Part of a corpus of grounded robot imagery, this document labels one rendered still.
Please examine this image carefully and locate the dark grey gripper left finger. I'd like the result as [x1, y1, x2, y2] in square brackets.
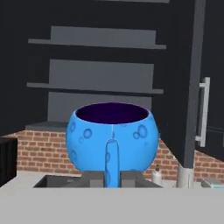
[66, 171, 105, 188]

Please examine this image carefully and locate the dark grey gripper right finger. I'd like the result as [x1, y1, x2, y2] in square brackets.
[120, 171, 163, 188]

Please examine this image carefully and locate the blue spotted mug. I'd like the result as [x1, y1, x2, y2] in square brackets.
[65, 101, 160, 188]

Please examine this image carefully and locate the grey cabinet shelf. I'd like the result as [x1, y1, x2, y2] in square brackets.
[27, 38, 167, 50]
[26, 81, 165, 95]

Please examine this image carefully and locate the dark cabinet door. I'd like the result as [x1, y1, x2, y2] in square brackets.
[0, 0, 52, 138]
[151, 0, 207, 170]

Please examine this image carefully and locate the white soap dispenser bottle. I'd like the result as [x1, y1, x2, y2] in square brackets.
[150, 164, 163, 186]

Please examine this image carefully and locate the grey sink basin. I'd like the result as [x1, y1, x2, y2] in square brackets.
[32, 173, 88, 188]

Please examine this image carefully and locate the white tap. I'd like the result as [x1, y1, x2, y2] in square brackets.
[177, 162, 195, 188]

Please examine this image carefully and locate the teal and white sponge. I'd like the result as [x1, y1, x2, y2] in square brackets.
[200, 178, 224, 189]

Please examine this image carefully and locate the black appliance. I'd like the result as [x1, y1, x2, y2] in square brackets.
[0, 136, 18, 188]

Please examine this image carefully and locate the white door handle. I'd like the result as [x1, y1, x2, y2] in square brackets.
[194, 76, 211, 148]

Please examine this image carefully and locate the dark open wall cabinet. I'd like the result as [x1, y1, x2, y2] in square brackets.
[24, 0, 171, 133]

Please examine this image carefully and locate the dark closed wall cabinet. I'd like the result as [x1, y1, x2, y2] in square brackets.
[194, 0, 224, 162]

